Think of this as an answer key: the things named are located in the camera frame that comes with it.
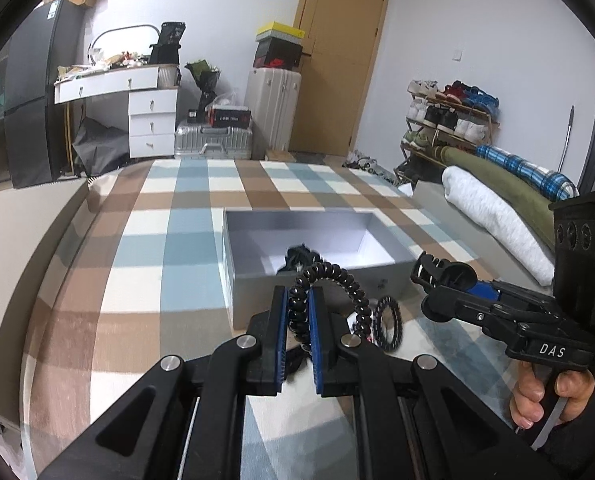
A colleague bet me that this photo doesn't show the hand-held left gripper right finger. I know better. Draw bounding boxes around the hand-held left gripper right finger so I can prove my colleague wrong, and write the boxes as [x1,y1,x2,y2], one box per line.
[309,285,561,480]

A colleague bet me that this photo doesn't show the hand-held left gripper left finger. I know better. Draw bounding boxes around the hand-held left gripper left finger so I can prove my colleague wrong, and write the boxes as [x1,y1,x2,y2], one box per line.
[38,286,286,480]

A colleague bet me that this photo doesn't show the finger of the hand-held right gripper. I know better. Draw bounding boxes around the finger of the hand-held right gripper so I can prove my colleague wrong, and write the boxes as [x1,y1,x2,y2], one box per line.
[446,262,557,319]
[421,292,521,342]

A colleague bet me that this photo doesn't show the grey cardboard box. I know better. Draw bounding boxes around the grey cardboard box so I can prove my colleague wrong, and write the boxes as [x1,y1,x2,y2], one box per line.
[222,208,417,331]

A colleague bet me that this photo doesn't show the large black spiral hair tie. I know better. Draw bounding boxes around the large black spiral hair tie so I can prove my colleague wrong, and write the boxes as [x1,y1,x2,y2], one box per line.
[286,261,373,356]

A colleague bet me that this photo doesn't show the small black spiral hair tie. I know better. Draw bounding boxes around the small black spiral hair tie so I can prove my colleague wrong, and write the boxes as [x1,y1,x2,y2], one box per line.
[374,296,403,352]

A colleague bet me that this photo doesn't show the person's right hand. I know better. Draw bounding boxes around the person's right hand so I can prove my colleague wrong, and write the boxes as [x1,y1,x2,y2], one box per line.
[509,360,595,429]

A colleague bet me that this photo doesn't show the white fleece blanket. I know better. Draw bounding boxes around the white fleece blanket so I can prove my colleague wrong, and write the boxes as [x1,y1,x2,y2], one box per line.
[441,166,556,287]

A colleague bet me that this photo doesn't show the green rolled blanket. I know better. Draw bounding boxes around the green rolled blanket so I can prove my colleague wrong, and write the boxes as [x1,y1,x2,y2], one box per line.
[440,146,559,252]

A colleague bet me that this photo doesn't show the checkered bed blanket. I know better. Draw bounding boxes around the checkered bed blanket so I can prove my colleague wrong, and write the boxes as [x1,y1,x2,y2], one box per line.
[25,159,578,480]

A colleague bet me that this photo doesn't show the blue plaid blanket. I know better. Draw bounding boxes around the blue plaid blanket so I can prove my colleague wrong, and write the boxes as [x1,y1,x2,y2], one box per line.
[475,145,581,202]

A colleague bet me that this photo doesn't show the wooden shoe rack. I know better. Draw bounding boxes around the wooden shoe rack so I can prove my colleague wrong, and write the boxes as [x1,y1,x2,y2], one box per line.
[399,80,499,182]

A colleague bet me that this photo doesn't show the grey metal pole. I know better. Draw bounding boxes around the grey metal pole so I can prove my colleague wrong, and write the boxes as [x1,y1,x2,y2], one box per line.
[557,105,576,174]

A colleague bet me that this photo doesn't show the sandals on floor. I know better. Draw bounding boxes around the sandals on floor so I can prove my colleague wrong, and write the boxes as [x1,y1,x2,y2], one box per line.
[344,150,399,182]

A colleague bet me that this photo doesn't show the rows of shoes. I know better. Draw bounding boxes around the rows of shoes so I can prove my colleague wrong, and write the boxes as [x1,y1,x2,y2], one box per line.
[406,79,501,152]

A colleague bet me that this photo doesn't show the silver suitcase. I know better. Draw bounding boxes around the silver suitcase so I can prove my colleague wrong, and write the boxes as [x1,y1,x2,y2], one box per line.
[174,120,254,161]

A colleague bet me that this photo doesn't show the black and red box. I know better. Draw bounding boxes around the black and red box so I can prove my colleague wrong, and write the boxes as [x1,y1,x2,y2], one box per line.
[208,106,252,129]

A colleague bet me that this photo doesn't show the white suitcase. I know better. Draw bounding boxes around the white suitcase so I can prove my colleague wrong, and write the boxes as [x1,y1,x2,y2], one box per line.
[245,67,302,153]

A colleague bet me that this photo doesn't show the white vanity desk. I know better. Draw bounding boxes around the white vanity desk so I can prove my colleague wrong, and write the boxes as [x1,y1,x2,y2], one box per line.
[54,64,180,160]

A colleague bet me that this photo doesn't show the black bag under desk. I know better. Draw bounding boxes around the black bag under desk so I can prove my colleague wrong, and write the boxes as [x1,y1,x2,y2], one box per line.
[72,117,131,172]

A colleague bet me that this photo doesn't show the beige bed board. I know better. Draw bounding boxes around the beige bed board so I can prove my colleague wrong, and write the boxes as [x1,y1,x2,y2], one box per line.
[0,179,97,411]

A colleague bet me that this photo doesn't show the wooden door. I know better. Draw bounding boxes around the wooden door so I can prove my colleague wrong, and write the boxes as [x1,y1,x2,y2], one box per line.
[290,0,391,157]

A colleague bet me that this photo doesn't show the dark wrapped flower bouquet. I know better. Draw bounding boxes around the dark wrapped flower bouquet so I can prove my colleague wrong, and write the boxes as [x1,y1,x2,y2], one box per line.
[185,59,222,111]

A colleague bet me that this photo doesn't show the yellow stick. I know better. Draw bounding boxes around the yellow stick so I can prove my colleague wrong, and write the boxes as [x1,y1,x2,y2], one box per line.
[63,102,74,174]

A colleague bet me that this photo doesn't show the yellow shoebox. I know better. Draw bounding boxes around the yellow shoebox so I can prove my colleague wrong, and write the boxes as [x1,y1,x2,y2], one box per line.
[256,21,306,42]

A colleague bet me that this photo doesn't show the black bag on desk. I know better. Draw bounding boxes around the black bag on desk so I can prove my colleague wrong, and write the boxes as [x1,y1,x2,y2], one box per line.
[149,21,186,66]

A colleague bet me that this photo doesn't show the pile of desk clutter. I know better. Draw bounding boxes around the pile of desk clutter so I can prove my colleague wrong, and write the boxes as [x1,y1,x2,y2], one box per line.
[56,50,151,82]

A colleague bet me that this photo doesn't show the oval vanity mirror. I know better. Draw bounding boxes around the oval vanity mirror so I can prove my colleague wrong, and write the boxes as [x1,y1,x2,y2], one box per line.
[88,24,160,66]

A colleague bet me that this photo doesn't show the black refrigerator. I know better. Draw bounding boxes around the black refrigerator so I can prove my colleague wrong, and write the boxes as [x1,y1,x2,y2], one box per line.
[5,0,86,189]

